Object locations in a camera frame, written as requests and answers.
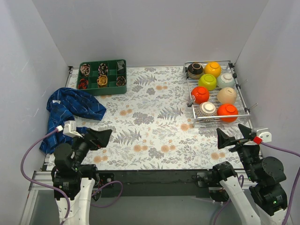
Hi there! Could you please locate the patterned brown white bowl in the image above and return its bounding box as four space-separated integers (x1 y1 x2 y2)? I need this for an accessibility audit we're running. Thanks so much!
195 102 217 117

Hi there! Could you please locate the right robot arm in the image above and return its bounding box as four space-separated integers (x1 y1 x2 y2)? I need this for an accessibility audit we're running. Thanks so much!
211 124 288 225

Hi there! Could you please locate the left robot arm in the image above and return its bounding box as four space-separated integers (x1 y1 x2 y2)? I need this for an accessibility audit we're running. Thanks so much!
52 127 112 225

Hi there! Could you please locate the metal dish rack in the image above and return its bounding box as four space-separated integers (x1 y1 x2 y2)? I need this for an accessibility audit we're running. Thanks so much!
182 60 258 128

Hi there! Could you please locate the beige bowl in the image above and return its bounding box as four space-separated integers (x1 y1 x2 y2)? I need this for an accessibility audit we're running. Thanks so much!
217 87 237 105

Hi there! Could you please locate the blue plaid shirt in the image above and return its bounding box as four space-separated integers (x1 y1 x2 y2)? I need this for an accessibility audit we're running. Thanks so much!
39 88 106 154

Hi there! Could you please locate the floral table mat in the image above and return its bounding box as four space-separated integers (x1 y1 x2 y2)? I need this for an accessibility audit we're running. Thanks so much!
75 67 248 170

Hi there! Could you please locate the rolled tie red black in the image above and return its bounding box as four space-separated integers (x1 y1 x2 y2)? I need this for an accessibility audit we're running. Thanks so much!
77 78 89 90

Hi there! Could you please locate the rolled tie yellow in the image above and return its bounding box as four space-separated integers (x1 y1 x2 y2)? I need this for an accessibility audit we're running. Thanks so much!
97 75 108 88

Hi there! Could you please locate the pale green bowl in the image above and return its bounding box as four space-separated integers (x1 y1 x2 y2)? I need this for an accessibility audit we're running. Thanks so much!
217 73 235 88

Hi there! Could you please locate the green compartment tray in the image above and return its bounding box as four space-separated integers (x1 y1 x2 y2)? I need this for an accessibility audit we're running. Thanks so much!
76 59 127 96

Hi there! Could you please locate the rolled tie brown black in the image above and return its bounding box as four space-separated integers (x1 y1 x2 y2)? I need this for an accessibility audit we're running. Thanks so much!
116 76 126 87

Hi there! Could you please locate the lime green bowl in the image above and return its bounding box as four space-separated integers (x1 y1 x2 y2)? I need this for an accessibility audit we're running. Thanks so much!
198 74 217 91

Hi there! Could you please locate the rolled tie black dotted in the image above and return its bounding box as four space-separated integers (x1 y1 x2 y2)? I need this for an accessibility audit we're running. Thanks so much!
98 63 108 75

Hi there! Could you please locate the rolled tie pink brown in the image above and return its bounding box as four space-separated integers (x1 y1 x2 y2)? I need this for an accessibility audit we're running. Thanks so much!
80 63 90 77

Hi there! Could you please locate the yellow orange bowl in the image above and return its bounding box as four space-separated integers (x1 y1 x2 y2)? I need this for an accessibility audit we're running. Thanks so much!
204 61 222 78

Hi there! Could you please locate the rolled tie dark grey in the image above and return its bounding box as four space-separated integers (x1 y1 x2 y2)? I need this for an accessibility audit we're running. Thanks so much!
117 60 126 74

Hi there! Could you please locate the black brown bowl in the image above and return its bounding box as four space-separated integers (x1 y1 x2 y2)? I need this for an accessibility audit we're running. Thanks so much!
187 62 204 80

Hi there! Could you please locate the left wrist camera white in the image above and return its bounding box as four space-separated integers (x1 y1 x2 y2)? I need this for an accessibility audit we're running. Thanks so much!
63 120 83 138

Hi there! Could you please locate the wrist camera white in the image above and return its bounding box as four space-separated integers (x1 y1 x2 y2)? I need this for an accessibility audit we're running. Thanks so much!
63 120 83 138
252 127 272 143

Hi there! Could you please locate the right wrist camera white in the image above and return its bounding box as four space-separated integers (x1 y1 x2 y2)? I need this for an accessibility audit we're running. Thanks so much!
252 127 272 143

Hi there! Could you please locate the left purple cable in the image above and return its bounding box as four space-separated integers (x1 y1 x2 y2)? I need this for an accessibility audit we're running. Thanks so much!
21 126 124 225

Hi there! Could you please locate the purple cable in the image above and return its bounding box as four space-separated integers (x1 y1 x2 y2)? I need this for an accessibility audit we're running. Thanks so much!
21 126 124 225
212 140 300 225

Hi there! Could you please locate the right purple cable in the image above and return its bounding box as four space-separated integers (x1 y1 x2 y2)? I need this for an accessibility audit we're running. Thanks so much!
212 140 300 225

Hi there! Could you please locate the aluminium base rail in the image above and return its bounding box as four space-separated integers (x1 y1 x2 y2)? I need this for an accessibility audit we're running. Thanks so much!
28 170 293 192

